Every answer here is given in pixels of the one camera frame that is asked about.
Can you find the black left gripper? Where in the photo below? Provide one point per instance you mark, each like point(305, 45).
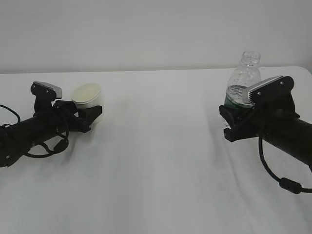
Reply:
point(78, 120)

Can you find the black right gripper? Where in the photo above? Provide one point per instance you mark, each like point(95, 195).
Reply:
point(241, 123)

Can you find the white paper cup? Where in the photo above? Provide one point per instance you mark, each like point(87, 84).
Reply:
point(87, 96)

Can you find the clear green-label water bottle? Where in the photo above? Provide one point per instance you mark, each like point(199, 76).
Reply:
point(245, 75)

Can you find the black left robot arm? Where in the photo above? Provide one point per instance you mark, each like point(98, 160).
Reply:
point(46, 133)

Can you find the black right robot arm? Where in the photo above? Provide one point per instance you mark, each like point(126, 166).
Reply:
point(278, 126)

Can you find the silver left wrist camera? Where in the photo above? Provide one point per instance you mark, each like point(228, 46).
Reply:
point(45, 94)

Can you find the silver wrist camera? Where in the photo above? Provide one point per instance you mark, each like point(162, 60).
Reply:
point(268, 90)
point(45, 94)

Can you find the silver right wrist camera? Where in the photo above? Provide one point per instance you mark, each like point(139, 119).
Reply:
point(268, 90)

